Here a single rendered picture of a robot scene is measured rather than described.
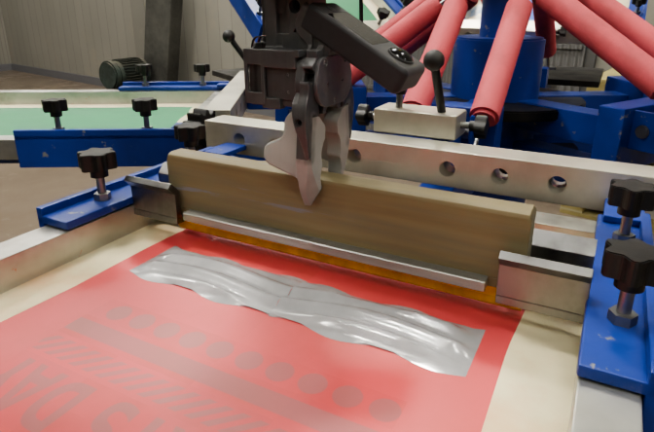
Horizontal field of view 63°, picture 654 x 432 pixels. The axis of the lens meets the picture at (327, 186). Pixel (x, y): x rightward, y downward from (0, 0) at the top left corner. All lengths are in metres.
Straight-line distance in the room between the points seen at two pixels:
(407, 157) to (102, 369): 0.46
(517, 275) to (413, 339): 0.10
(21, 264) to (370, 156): 0.45
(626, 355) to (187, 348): 0.33
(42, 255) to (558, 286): 0.50
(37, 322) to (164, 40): 6.24
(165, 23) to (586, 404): 6.46
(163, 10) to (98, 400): 6.35
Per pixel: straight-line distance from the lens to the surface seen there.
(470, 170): 0.72
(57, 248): 0.64
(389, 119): 0.79
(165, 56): 6.74
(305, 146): 0.49
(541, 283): 0.48
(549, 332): 0.52
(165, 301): 0.55
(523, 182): 0.71
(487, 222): 0.48
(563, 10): 1.12
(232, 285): 0.54
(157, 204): 0.67
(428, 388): 0.43
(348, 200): 0.52
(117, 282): 0.59
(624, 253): 0.43
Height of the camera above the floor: 1.23
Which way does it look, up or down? 19 degrees down
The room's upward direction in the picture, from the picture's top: straight up
